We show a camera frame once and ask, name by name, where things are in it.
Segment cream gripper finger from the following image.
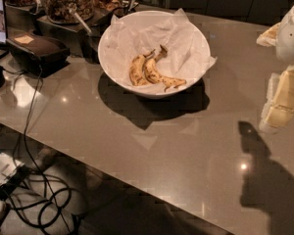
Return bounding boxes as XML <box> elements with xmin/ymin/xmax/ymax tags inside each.
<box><xmin>259</xmin><ymin>66</ymin><xmax>294</xmax><ymax>133</ymax></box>
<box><xmin>256</xmin><ymin>23</ymin><xmax>280</xmax><ymax>47</ymax></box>

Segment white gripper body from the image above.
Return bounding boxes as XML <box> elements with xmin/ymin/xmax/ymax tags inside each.
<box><xmin>275</xmin><ymin>5</ymin><xmax>294</xmax><ymax>64</ymax></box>

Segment spotted banana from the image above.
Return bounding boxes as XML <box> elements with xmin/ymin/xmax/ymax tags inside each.
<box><xmin>129</xmin><ymin>50</ymin><xmax>154</xmax><ymax>86</ymax></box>
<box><xmin>144</xmin><ymin>45</ymin><xmax>186</xmax><ymax>91</ymax></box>

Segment white paper liner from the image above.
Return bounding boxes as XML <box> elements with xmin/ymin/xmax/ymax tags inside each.
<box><xmin>101</xmin><ymin>8</ymin><xmax>218</xmax><ymax>95</ymax></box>

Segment white serving spoon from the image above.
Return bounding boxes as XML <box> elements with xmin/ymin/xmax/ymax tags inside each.
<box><xmin>69</xmin><ymin>8</ymin><xmax>92</xmax><ymax>36</ymax></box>

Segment black tray stand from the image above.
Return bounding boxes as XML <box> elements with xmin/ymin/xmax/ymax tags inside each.
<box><xmin>6</xmin><ymin>5</ymin><xmax>114</xmax><ymax>63</ymax></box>

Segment black pouch with label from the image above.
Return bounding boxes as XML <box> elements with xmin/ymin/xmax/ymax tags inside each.
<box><xmin>7</xmin><ymin>30</ymin><xmax>71</xmax><ymax>77</ymax></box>

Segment white box on floor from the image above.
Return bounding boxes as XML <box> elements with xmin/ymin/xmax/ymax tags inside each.
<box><xmin>0</xmin><ymin>153</ymin><xmax>25</xmax><ymax>186</ymax></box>

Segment black cable over table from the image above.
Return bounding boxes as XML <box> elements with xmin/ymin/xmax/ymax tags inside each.
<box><xmin>21</xmin><ymin>66</ymin><xmax>73</xmax><ymax>235</ymax></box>

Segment tangled black floor cables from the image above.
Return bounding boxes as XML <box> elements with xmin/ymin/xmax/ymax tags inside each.
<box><xmin>0</xmin><ymin>169</ymin><xmax>86</xmax><ymax>235</ymax></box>

